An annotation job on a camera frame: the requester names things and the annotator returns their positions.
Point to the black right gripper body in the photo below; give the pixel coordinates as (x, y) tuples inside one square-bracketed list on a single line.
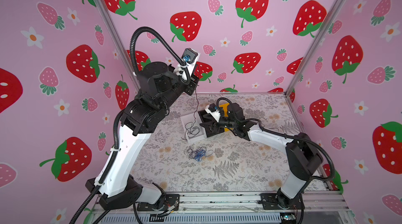
[(225, 123)]

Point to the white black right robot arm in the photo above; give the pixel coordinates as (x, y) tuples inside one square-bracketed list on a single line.
[(307, 160)]

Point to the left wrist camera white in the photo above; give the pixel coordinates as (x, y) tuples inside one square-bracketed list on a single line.
[(190, 57)]

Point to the aluminium corner post right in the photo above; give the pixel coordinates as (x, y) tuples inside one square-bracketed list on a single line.
[(331, 15)]

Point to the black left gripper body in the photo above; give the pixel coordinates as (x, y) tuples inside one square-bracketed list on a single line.
[(191, 85)]

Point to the yellow plastic bin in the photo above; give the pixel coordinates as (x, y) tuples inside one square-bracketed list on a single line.
[(224, 108)]

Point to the white plastic bin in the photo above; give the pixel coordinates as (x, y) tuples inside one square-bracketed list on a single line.
[(193, 132)]

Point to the aluminium corner post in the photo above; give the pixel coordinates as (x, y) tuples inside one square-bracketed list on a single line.
[(331, 15), (106, 16)]

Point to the black plastic bin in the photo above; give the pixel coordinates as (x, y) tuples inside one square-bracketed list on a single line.
[(209, 124)]

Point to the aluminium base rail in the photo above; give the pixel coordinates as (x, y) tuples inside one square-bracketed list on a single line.
[(314, 207)]

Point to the aluminium corner post left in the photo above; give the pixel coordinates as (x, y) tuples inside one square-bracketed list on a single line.
[(106, 16)]

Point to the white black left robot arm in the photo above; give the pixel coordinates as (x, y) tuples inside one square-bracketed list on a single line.
[(132, 127)]

